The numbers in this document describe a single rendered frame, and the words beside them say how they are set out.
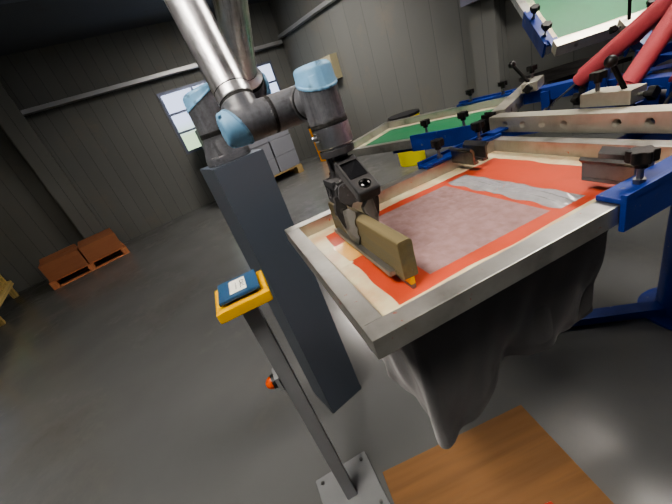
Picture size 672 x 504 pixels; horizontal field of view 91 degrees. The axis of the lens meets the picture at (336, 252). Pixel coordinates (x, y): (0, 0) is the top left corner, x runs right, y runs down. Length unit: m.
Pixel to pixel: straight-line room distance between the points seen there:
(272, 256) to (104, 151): 5.98
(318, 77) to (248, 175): 0.56
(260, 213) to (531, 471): 1.25
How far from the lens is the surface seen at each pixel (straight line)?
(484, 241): 0.72
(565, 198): 0.85
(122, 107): 7.09
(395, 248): 0.57
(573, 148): 1.09
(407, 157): 4.76
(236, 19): 1.03
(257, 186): 1.15
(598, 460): 1.54
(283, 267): 1.24
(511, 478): 1.45
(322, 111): 0.65
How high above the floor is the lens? 1.31
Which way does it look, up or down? 26 degrees down
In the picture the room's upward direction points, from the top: 20 degrees counter-clockwise
